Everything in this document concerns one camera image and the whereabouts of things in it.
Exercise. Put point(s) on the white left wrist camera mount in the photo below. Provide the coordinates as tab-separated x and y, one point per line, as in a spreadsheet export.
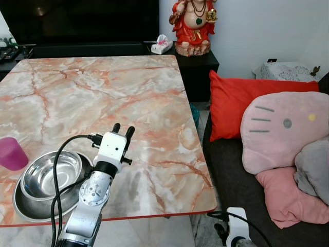
110	146

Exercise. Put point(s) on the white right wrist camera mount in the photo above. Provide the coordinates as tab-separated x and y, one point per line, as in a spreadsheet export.
239	221

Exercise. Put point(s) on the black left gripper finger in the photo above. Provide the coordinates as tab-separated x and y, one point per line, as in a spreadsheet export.
129	138
116	128

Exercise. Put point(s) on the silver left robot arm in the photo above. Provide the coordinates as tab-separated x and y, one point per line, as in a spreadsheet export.
87	206

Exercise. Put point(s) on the black television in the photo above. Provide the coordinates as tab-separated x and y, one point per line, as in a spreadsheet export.
77	20

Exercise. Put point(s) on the dark brown sofa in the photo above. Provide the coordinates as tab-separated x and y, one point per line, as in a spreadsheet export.
231	180

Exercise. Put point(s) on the grey plush pillow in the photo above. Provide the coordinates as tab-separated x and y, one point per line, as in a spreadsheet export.
314	170

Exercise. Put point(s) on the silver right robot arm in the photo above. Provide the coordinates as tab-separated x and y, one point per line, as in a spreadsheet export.
240	243

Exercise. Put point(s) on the large steel bowl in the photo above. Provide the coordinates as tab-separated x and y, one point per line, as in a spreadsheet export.
31	211

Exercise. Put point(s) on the pink cat face pillow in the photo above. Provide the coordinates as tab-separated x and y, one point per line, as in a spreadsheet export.
277	139

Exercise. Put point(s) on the plain pink pillow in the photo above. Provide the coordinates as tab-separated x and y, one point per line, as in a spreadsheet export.
288	200

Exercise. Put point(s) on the small dark bird figurine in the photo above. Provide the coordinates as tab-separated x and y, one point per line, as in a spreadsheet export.
315	71

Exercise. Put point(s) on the marble pattern folding table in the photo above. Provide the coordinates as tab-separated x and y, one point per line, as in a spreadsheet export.
103	92

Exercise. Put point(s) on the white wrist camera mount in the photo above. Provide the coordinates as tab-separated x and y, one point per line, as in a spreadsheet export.
110	146
239	221

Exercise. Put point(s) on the red laughing buddha statue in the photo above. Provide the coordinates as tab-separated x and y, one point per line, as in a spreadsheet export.
194	31

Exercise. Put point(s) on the white tissue box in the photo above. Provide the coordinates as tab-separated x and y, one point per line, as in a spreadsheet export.
162	47

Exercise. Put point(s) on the small steel bowl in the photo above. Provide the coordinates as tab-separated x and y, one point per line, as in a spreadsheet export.
43	175

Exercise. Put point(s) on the white patterned cloth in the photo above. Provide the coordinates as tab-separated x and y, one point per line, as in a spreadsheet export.
282	72

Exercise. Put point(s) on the teal plastic basin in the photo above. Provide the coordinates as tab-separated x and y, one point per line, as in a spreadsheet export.
194	116

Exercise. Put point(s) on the purple plastic cup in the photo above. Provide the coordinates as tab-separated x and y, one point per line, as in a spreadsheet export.
11	154

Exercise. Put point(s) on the red cushion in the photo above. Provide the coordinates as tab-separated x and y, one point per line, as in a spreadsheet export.
231	103

